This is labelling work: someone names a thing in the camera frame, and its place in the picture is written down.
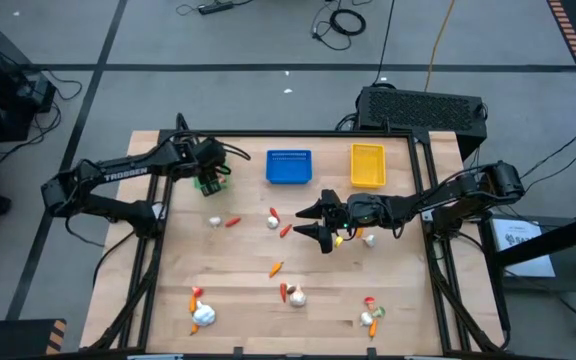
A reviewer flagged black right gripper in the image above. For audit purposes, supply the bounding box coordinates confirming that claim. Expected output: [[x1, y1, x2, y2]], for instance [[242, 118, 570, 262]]
[[292, 188, 395, 255]]

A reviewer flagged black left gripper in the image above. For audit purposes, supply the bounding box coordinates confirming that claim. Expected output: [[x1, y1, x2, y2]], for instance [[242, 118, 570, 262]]
[[186, 136, 229, 197]]

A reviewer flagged large glossy white garlic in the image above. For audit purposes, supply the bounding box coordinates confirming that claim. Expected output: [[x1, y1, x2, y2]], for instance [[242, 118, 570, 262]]
[[191, 300, 217, 328]]

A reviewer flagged green plastic basket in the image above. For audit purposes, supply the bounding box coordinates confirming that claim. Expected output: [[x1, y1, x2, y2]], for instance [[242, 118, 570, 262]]
[[192, 164, 234, 194]]

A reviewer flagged blue plastic basket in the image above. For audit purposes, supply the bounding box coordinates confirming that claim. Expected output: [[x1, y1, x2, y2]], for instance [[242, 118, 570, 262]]
[[265, 148, 314, 186]]

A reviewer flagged yellow plastic basket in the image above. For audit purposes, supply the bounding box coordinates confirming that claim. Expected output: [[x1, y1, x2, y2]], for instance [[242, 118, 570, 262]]
[[350, 142, 388, 190]]

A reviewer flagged black perforated computer case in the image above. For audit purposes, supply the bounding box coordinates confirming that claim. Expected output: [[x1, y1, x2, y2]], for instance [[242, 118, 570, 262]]
[[355, 85, 489, 161]]

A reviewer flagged black power strip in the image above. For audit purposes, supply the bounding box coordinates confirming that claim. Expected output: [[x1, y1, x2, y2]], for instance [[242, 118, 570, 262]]
[[196, 0, 235, 16]]

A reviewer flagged white printed paper sheet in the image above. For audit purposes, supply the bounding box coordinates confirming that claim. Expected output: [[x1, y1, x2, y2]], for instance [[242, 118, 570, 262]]
[[491, 218, 558, 279]]

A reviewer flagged black diagonal beam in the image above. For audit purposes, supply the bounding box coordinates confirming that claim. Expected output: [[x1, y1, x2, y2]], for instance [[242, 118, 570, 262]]
[[495, 208, 576, 269]]

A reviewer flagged black box with hazard stripes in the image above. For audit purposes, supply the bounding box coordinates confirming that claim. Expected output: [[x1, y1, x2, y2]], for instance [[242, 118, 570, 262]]
[[0, 317, 68, 360]]

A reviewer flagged black side table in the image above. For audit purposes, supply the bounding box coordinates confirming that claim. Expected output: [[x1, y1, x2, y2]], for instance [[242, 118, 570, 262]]
[[477, 213, 576, 297]]

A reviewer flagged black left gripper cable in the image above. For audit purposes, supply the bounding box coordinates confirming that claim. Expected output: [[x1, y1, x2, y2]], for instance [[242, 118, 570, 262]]
[[217, 137, 253, 162]]

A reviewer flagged black aluminium table frame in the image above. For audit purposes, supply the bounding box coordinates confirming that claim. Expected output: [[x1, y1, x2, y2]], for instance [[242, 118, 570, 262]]
[[87, 113, 512, 357]]

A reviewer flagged black hanging cable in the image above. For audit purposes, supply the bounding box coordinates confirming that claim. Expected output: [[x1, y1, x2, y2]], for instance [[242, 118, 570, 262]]
[[371, 0, 397, 86]]

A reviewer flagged coiled black cable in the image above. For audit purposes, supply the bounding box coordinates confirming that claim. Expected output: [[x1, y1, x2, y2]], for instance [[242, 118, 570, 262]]
[[327, 8, 368, 38]]

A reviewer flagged yellow hanging cable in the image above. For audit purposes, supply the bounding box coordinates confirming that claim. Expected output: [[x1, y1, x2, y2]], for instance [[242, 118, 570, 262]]
[[423, 0, 457, 94]]

